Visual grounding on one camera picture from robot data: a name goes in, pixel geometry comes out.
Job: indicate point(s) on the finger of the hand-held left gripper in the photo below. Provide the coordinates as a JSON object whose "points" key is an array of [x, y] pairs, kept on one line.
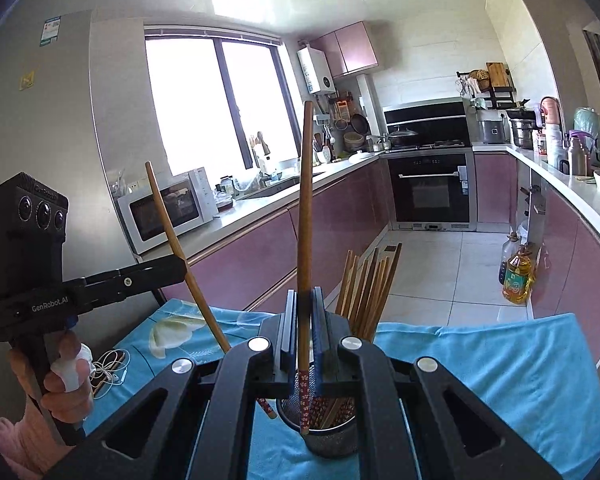
{"points": [[145, 276]]}

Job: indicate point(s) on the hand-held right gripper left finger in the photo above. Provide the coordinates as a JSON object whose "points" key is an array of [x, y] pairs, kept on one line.
{"points": [[293, 345]]}

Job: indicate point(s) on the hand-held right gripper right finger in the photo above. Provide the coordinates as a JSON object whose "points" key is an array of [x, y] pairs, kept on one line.
{"points": [[320, 350]]}

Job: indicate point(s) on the patterned wooden chopstick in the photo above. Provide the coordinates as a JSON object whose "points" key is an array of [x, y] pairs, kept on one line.
{"points": [[306, 200], [172, 230]]}

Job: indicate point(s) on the bunch of wooden chopsticks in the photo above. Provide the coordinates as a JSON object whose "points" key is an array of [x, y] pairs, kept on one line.
{"points": [[367, 290]]}

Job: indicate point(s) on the black mesh utensil holder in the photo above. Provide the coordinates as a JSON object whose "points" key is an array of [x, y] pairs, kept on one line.
{"points": [[330, 442]]}

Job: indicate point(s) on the person's left forearm pink sleeve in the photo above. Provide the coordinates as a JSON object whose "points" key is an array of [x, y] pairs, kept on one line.
{"points": [[15, 440]]}

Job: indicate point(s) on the person's left hand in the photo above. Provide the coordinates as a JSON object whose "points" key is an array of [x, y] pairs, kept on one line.
{"points": [[65, 400]]}

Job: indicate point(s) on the white microwave oven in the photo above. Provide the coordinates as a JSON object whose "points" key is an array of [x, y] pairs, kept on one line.
{"points": [[160, 210]]}

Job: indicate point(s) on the long pink base cabinets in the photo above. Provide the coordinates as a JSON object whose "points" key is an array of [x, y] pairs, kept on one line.
{"points": [[260, 245]]}

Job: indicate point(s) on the silver refrigerator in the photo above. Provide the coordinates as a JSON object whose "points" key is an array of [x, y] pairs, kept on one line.
{"points": [[55, 135]]}

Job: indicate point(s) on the glass jar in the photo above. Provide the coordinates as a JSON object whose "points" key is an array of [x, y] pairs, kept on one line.
{"points": [[226, 186]]}

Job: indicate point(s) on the kitchen faucet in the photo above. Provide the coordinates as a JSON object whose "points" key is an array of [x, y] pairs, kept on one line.
{"points": [[261, 152]]}

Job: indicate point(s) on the yellow fridge sticker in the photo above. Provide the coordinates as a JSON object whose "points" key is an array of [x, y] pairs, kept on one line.
{"points": [[28, 80]]}

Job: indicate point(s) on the dark framed kitchen window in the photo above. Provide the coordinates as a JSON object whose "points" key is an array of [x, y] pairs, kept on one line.
{"points": [[190, 105]]}

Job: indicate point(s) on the blue floral tablecloth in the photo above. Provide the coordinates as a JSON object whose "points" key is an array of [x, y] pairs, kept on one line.
{"points": [[505, 370]]}

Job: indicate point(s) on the black built-in oven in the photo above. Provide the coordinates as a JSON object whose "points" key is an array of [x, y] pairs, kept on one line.
{"points": [[430, 190]]}

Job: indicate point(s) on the white plate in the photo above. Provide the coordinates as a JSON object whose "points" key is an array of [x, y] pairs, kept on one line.
{"points": [[363, 155]]}

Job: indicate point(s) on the yellow cooking oil bottle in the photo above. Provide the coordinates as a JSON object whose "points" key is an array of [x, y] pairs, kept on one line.
{"points": [[519, 280]]}

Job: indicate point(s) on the beige bowl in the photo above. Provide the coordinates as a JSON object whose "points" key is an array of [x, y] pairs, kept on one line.
{"points": [[353, 141]]}

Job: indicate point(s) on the green energy label sticker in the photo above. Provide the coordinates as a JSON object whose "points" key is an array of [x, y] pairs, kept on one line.
{"points": [[51, 31]]}

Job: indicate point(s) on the black wok with lid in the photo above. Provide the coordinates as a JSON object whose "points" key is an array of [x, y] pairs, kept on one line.
{"points": [[402, 136]]}

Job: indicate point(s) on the hanging frying pan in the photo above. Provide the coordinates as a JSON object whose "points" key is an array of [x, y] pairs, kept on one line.
{"points": [[359, 122]]}

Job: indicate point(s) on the black range hood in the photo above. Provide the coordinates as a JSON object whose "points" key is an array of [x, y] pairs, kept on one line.
{"points": [[425, 119]]}

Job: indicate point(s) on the curved pink base cabinets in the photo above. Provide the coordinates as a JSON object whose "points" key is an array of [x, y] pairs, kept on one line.
{"points": [[575, 270]]}

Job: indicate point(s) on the silver rice cooker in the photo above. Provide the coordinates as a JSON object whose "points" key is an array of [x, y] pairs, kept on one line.
{"points": [[494, 129]]}

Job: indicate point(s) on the stainless steel pot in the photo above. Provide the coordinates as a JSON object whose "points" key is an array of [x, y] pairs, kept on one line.
{"points": [[522, 134]]}

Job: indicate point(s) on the white plastic bottle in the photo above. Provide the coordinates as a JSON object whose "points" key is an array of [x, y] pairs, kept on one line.
{"points": [[555, 147]]}

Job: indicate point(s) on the black countertop rack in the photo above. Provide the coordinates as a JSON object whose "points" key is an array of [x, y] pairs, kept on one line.
{"points": [[502, 95]]}

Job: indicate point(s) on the steel thermos purple lid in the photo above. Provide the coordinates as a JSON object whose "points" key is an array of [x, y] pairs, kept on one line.
{"points": [[577, 155]]}

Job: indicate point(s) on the wooden cutting board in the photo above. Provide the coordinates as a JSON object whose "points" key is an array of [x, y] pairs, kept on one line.
{"points": [[496, 75]]}

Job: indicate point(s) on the pink kettle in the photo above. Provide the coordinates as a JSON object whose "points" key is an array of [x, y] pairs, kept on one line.
{"points": [[551, 111]]}

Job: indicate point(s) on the green plastic bag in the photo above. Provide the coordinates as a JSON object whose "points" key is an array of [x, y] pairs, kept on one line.
{"points": [[592, 127]]}

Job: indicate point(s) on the white wall water heater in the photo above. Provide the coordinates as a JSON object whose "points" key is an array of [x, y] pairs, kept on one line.
{"points": [[316, 71]]}

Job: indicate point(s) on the pink wall cabinet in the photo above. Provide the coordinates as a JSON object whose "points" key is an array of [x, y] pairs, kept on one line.
{"points": [[350, 49]]}

